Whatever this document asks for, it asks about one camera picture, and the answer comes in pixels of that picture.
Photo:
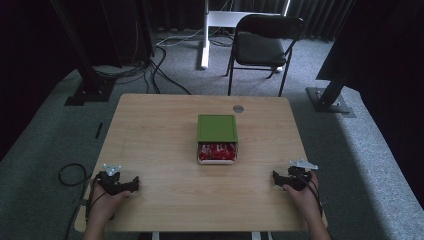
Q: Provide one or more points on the grey round table grommet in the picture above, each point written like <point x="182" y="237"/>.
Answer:
<point x="238" y="108"/>

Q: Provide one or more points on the white drawer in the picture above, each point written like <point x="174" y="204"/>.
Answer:
<point x="216" y="162"/>

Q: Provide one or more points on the person's right hand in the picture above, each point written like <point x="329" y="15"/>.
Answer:
<point x="305" y="201"/>

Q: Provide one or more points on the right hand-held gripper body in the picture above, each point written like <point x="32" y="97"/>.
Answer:
<point x="298" y="176"/>

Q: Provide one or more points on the black folding chair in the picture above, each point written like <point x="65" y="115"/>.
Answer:
<point x="260" y="50"/>

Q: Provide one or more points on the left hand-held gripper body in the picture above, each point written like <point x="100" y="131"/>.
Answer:
<point x="111" y="185"/>

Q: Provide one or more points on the person's left hand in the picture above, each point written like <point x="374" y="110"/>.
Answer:
<point x="105" y="208"/>

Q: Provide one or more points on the row of red packets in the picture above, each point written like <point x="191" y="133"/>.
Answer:
<point x="217" y="151"/>

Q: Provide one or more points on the white desk frame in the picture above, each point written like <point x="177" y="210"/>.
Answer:
<point x="205" y="50"/>

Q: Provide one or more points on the black metal stand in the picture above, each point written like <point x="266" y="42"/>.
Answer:
<point x="90" y="83"/>
<point x="328" y="98"/>

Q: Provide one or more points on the black curtain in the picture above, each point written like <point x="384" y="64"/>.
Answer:
<point x="320" y="20"/>

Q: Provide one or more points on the green drawer case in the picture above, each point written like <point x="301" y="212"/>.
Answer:
<point x="217" y="128"/>

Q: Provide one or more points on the black metal post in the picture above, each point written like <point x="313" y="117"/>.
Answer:
<point x="148" y="30"/>

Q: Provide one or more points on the white table leg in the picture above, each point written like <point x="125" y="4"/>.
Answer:
<point x="155" y="236"/>
<point x="256" y="236"/>

